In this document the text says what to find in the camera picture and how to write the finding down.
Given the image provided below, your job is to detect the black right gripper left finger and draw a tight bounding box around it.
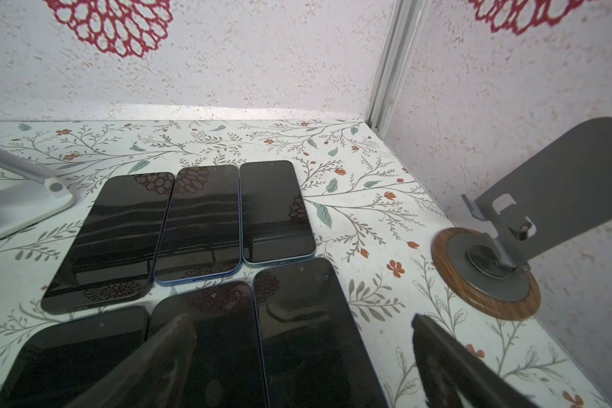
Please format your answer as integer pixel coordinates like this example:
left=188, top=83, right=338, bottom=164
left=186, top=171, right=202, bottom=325
left=67, top=314, right=197, bottom=407

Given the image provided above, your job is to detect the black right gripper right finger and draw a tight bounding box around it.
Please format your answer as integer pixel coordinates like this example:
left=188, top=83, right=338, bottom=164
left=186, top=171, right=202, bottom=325
left=411, top=314, right=535, bottom=408

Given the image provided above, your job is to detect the black phone reddish screen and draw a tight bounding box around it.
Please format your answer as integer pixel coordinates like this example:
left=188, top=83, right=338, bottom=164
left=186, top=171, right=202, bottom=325
left=149, top=280, right=267, bottom=407

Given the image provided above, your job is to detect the blue-edged black phone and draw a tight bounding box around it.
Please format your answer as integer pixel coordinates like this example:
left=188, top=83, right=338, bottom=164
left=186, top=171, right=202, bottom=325
left=152, top=165, right=241, bottom=286

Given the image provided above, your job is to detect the teal-edged black phone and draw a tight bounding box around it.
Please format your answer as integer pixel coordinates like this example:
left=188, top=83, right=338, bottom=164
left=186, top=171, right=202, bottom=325
left=240, top=160, right=316, bottom=266

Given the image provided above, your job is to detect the black folding phone stand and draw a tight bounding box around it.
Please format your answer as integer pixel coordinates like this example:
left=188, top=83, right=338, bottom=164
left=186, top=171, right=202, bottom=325
left=0, top=150, right=75, bottom=240

